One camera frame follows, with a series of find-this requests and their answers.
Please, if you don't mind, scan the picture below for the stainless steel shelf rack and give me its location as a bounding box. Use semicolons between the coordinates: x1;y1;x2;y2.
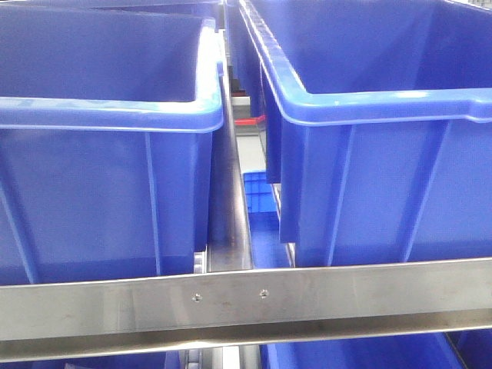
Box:
0;30;492;369

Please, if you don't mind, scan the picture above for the blue crate behind gap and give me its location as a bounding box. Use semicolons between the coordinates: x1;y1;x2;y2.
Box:
243;171;290;269

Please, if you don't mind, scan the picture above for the right blue plastic bin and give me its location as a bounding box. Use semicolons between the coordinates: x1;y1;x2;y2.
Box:
226;1;491;267

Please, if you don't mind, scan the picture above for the blue plastic bin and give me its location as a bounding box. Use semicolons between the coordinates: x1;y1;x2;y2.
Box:
1;3;224;285
226;1;491;267

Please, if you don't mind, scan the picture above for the left blue plastic bin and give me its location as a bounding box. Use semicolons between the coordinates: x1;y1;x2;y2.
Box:
1;3;224;285

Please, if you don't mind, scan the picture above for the lower left blue bin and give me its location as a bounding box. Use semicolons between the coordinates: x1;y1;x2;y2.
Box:
1;351;181;368

